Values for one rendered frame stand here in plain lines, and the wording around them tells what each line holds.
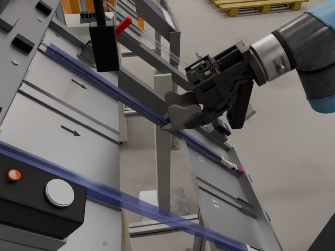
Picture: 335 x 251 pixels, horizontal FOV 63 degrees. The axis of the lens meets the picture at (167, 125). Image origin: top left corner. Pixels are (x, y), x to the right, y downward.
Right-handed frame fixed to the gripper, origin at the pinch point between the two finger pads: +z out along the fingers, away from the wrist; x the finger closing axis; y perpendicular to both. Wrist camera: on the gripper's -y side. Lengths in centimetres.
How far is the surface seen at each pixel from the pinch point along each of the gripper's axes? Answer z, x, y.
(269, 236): -6.7, 17.2, -24.3
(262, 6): -104, -308, -156
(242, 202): -4.8, 10.0, -20.5
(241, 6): -79, -306, -139
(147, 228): 35, -11, -47
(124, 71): 2.2, -8.2, 10.9
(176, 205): 37, -39, -82
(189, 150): -1.0, 2.7, -6.6
